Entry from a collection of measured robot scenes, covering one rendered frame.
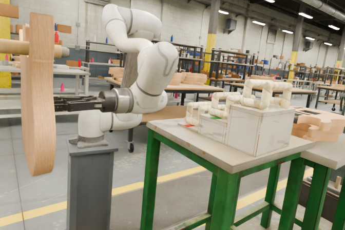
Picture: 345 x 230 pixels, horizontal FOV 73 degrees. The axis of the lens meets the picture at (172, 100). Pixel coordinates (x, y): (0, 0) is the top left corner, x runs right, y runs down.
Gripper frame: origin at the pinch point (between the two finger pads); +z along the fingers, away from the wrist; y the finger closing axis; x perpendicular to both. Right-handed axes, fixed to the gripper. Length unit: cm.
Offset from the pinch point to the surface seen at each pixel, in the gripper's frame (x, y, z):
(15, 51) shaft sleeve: 14.3, -10.4, 7.3
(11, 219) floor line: -106, 114, 7
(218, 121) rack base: -9, -10, -64
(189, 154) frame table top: -23, -6, -52
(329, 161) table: -23, -40, -104
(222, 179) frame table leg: -25, -25, -51
